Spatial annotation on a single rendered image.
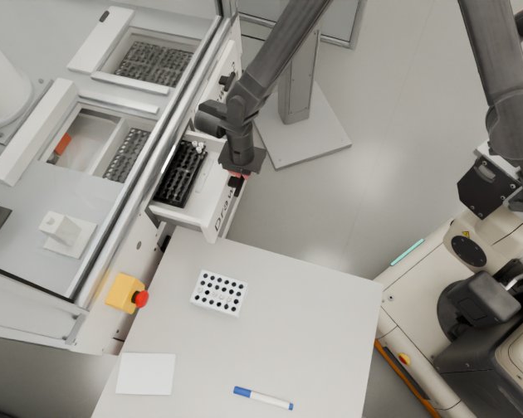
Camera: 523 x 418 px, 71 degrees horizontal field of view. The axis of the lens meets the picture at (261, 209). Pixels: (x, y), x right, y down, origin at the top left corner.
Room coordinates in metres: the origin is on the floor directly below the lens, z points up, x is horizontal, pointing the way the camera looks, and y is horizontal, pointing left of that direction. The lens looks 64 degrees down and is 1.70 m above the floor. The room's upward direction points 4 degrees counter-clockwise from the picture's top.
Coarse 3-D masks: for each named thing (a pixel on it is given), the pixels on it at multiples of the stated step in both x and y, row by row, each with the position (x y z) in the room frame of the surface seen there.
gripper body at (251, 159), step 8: (224, 144) 0.52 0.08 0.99; (224, 152) 0.50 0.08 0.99; (232, 152) 0.46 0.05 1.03; (240, 152) 0.46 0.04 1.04; (248, 152) 0.46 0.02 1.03; (256, 152) 0.49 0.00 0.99; (264, 152) 0.49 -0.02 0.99; (224, 160) 0.48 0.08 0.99; (232, 160) 0.47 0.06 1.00; (240, 160) 0.46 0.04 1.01; (248, 160) 0.46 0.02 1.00; (256, 160) 0.47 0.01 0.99; (248, 168) 0.45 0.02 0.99; (256, 168) 0.45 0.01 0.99
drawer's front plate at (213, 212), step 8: (224, 176) 0.47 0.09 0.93; (224, 184) 0.45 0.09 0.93; (216, 192) 0.42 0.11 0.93; (224, 192) 0.44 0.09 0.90; (232, 192) 0.47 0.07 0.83; (216, 200) 0.40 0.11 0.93; (224, 200) 0.43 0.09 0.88; (208, 208) 0.38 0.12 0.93; (216, 208) 0.39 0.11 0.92; (208, 216) 0.36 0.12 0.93; (216, 216) 0.38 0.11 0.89; (224, 216) 0.41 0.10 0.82; (208, 224) 0.34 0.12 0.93; (208, 232) 0.33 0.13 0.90; (216, 232) 0.36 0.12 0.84; (208, 240) 0.34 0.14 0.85
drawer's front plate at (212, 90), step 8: (232, 48) 0.92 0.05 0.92; (224, 56) 0.88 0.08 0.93; (232, 56) 0.92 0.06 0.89; (224, 64) 0.86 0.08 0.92; (216, 72) 0.82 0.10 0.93; (224, 72) 0.85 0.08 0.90; (216, 80) 0.79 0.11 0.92; (208, 88) 0.76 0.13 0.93; (216, 88) 0.78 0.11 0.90; (208, 96) 0.73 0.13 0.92; (216, 96) 0.77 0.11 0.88; (224, 96) 0.82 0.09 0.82
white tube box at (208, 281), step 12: (204, 276) 0.26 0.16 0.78; (216, 276) 0.26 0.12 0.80; (204, 288) 0.23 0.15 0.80; (216, 288) 0.23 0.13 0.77; (228, 288) 0.22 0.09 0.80; (240, 288) 0.23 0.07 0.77; (192, 300) 0.20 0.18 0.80; (204, 300) 0.20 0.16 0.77; (216, 300) 0.20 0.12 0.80; (240, 300) 0.19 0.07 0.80; (228, 312) 0.17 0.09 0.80; (240, 312) 0.17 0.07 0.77
